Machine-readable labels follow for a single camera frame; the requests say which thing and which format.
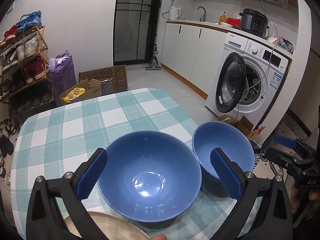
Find small cardboard box on floor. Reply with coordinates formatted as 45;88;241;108
212;114;265;140

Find white kitchen cabinets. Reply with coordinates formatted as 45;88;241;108
161;22;228;99

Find black framed glass door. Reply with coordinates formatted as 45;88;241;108
113;0;161;65

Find black pressure cooker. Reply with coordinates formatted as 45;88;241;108
239;8;268;38

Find large blue bowl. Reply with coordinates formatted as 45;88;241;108
98;131;202;223

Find upright vacuum cleaner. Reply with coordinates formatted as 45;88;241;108
145;34;161;71

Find white washing machine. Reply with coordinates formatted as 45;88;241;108
206;33;290;129

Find bamboo shoe rack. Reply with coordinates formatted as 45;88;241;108
1;25;56;118

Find kitchen faucet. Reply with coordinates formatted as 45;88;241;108
196;6;207;22

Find open cardboard box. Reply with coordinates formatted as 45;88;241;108
60;78;114;105

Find person's left hand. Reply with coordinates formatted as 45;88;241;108
150;235;167;240

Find purple plastic bag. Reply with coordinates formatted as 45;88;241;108
48;50;76;99

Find red box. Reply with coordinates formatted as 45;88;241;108
226;17;241;27

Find yellow snack packet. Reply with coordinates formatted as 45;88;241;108
62;87;86;103

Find person's right hand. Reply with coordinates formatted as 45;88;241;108
290;184;319;213

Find white electric kettle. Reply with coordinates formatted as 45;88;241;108
168;6;181;20

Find patterned flat cardboard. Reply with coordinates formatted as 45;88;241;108
78;65;128;93

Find cream ridged plate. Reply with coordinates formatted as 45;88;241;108
63;211;152;240

